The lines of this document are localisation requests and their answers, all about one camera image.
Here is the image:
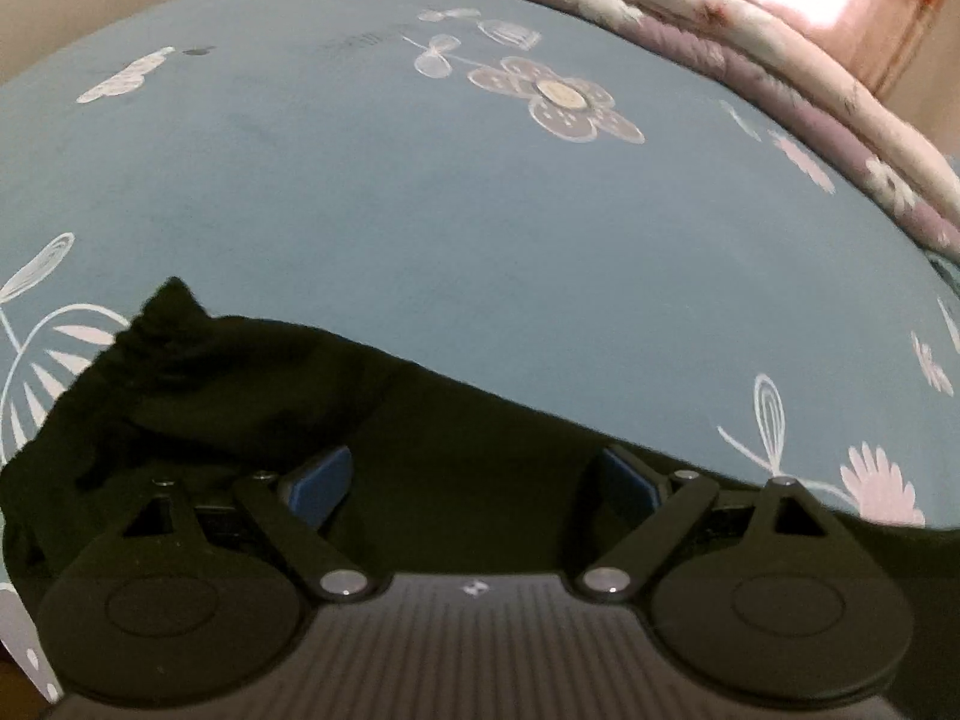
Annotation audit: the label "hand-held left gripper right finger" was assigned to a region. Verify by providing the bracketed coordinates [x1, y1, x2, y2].
[579, 446, 856, 605]

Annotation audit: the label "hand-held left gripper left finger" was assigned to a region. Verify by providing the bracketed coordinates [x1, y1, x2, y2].
[97, 446, 374, 605]

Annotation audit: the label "pink checked curtain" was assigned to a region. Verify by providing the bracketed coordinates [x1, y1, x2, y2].
[697, 0, 960, 98]

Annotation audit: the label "bed with blue floral sheet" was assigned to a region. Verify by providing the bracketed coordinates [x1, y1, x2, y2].
[0, 0, 960, 698]

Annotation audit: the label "black pants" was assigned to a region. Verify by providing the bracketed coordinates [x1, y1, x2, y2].
[0, 276, 960, 616]

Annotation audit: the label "folded floral quilt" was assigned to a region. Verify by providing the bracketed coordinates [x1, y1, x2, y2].
[292, 0, 960, 252]

